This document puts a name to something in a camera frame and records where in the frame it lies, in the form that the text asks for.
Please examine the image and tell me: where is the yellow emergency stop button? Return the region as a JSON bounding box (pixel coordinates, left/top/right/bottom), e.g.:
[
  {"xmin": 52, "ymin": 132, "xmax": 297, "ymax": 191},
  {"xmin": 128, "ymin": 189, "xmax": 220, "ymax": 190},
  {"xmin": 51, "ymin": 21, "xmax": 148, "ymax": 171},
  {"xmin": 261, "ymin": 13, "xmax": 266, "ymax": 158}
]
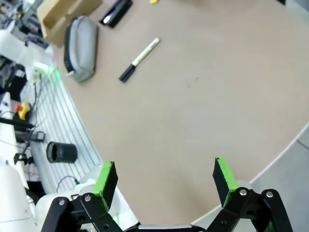
[{"xmin": 14, "ymin": 101, "xmax": 31, "ymax": 120}]

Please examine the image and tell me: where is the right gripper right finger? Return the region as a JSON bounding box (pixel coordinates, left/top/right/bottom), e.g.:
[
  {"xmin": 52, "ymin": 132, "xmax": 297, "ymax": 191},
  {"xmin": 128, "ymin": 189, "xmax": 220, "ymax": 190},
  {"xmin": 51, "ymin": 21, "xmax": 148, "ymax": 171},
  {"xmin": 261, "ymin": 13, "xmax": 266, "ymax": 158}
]
[{"xmin": 205, "ymin": 157, "xmax": 294, "ymax": 232}]

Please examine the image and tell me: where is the open brown cardboard box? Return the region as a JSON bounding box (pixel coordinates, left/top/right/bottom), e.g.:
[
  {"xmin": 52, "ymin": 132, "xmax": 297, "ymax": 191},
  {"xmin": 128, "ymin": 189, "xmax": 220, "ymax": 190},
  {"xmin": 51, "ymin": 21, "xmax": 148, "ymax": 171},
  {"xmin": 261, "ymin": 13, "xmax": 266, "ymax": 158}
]
[{"xmin": 37, "ymin": 0, "xmax": 102, "ymax": 48}]

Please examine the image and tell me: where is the white marker with black cap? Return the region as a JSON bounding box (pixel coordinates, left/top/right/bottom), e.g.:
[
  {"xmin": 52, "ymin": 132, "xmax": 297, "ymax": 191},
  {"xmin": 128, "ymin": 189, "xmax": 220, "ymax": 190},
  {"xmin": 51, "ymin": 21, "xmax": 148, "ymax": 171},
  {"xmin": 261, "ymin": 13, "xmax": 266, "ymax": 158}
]
[{"xmin": 118, "ymin": 37, "xmax": 161, "ymax": 84}]

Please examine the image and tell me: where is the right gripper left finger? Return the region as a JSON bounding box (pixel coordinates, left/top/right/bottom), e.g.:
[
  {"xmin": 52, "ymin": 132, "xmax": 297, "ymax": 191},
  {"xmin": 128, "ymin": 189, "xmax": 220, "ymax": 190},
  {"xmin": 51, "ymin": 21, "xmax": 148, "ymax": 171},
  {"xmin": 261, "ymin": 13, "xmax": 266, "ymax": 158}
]
[{"xmin": 41, "ymin": 160, "xmax": 126, "ymax": 232}]

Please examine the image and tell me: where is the grey zippered pencil case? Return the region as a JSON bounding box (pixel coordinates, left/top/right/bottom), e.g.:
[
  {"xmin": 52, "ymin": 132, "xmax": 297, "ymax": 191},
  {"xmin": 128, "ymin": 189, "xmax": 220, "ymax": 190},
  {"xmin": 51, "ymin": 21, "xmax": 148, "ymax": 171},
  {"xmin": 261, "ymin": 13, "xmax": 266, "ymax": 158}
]
[{"xmin": 63, "ymin": 15, "xmax": 99, "ymax": 83}]

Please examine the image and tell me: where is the white power strip, green light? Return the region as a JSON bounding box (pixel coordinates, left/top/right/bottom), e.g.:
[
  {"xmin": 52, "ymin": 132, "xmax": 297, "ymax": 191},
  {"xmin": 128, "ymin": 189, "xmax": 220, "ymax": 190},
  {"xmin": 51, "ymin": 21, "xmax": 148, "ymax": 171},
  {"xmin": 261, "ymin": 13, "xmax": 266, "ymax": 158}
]
[{"xmin": 30, "ymin": 61, "xmax": 61, "ymax": 83}]

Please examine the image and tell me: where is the small black adapter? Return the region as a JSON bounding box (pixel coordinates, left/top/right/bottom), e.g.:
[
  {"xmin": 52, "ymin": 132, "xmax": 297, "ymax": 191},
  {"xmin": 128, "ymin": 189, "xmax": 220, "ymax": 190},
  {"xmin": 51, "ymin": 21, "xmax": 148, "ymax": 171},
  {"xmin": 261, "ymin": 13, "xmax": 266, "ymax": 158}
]
[{"xmin": 31, "ymin": 131, "xmax": 46, "ymax": 143}]

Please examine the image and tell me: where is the black stapler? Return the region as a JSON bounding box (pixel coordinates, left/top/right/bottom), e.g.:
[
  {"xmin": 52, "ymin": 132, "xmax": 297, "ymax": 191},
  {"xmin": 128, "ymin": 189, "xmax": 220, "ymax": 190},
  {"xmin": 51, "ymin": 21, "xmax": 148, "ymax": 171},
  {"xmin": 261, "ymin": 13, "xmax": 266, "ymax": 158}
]
[{"xmin": 99, "ymin": 0, "xmax": 133, "ymax": 29}]

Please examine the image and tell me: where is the black looped cable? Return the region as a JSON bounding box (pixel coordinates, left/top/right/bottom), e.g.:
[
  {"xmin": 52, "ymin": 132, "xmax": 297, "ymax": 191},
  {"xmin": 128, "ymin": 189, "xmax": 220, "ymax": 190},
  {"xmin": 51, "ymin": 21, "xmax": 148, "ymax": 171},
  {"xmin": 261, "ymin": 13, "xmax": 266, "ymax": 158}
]
[{"xmin": 56, "ymin": 175, "xmax": 80, "ymax": 194}]

